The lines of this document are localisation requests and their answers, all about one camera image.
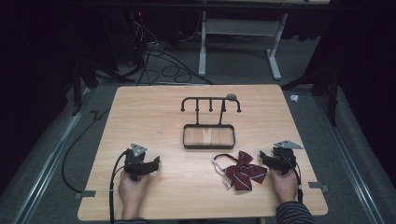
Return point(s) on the person's right hand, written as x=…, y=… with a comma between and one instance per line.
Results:
x=284, y=186

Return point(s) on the person's left hand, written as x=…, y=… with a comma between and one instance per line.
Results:
x=132, y=189

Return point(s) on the grey tape strip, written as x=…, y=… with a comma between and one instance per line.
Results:
x=318, y=186
x=84, y=194

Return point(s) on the white metal desk frame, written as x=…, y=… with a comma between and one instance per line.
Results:
x=239, y=27

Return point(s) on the black tripod stand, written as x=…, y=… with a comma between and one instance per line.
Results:
x=330, y=84
x=82, y=74

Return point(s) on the grey round cap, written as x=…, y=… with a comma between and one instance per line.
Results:
x=231, y=96

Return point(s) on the metal floor rail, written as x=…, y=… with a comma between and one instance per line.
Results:
x=348, y=155
x=46, y=165

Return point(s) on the maroon striped bow tie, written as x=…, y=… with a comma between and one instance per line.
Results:
x=246, y=172

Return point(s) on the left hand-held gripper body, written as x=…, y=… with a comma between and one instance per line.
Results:
x=134, y=161

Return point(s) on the black metal hook rack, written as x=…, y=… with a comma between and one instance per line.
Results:
x=208, y=137

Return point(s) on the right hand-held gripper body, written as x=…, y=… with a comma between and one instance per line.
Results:
x=285, y=157

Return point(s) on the small white crumpled scrap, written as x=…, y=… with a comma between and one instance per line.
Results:
x=294, y=98

